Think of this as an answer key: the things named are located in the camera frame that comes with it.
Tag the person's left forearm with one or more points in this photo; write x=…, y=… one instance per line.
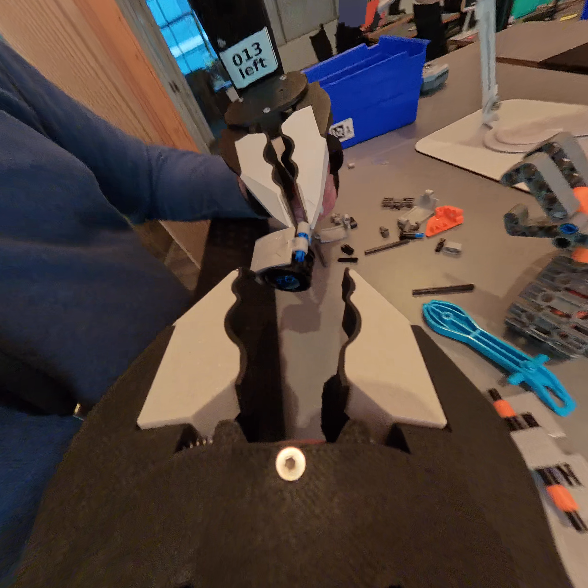
x=183, y=183

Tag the orange plastic panel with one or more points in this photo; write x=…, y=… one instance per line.
x=443, y=220

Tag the blue brick separator tool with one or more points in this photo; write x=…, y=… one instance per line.
x=496, y=349

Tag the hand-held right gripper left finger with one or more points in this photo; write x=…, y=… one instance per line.
x=193, y=367

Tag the black elbow connector blue pin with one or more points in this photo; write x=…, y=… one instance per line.
x=411, y=235

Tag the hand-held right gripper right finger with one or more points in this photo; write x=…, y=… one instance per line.
x=390, y=367

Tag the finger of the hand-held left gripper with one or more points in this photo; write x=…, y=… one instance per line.
x=310, y=156
x=255, y=170

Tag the small grey connector block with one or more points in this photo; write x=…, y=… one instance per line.
x=452, y=248

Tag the dark grey beam connector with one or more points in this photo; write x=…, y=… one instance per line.
x=397, y=202

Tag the person's left hand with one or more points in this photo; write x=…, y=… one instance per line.
x=330, y=197

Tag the blue storage bin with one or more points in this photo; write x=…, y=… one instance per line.
x=367, y=87

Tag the grey blue motor hub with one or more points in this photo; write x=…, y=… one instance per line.
x=434, y=76

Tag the black toy wheel assembly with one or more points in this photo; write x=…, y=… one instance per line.
x=289, y=275

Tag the tracked toy robot vehicle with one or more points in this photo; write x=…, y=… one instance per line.
x=551, y=239

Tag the black perforated board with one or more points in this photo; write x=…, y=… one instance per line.
x=220, y=248

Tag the white book stand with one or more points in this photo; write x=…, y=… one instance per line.
x=459, y=138

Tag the black axle rod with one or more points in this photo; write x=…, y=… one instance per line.
x=443, y=289
x=386, y=247

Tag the large grey flat panel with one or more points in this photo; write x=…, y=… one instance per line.
x=418, y=209

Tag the black wheel brick assembly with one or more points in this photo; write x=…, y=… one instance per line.
x=268, y=252

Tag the grey bracket with orange bushes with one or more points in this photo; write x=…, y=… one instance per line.
x=537, y=450

